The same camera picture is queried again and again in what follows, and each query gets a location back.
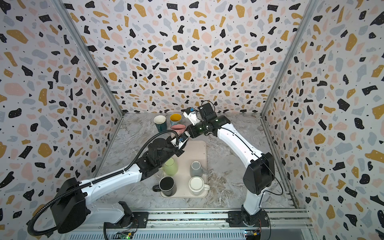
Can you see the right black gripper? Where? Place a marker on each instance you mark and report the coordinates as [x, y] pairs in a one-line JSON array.
[[192, 130]]

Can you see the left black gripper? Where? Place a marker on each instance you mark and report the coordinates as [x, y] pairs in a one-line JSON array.
[[179, 151]]

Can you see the pink patterned mug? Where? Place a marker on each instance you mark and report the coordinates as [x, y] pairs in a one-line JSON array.
[[179, 129]]

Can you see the grey mug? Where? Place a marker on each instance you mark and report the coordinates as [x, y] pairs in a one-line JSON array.
[[196, 169]]

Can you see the light blue butterfly mug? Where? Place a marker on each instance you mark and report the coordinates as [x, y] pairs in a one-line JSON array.
[[175, 119]]

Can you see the dark green mug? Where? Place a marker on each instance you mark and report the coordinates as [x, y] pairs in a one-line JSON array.
[[161, 123]]

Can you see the white mug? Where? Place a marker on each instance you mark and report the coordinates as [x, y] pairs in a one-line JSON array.
[[197, 186]]

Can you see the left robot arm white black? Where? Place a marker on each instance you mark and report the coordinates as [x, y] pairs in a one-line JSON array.
[[76, 205]]

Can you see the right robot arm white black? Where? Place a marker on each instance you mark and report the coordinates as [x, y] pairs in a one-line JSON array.
[[260, 167]]

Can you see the light green mug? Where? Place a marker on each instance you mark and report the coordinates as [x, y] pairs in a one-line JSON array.
[[170, 167]]

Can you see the black mug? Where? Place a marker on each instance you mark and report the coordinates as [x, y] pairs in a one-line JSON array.
[[167, 186]]

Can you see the cream rectangular tray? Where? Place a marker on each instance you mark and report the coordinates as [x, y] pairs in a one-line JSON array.
[[194, 151]]

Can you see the left green circuit board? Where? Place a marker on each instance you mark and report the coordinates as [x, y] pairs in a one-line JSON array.
[[125, 235]]

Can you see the right circuit board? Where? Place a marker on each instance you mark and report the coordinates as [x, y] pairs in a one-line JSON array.
[[253, 234]]

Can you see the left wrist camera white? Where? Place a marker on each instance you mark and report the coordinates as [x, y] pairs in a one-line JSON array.
[[182, 140]]

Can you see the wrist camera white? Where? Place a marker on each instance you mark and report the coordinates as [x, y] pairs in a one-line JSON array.
[[182, 140], [191, 114]]

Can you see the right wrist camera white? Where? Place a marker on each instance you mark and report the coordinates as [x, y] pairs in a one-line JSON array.
[[191, 114]]

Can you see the left aluminium corner post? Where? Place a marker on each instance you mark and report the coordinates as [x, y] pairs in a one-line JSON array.
[[60, 8]]

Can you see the aluminium corner post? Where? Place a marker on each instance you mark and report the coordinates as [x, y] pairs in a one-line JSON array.
[[60, 8], [290, 54]]

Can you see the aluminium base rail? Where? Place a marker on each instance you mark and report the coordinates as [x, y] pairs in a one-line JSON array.
[[204, 224]]

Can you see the right aluminium corner post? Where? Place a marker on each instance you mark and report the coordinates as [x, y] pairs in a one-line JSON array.
[[290, 54]]

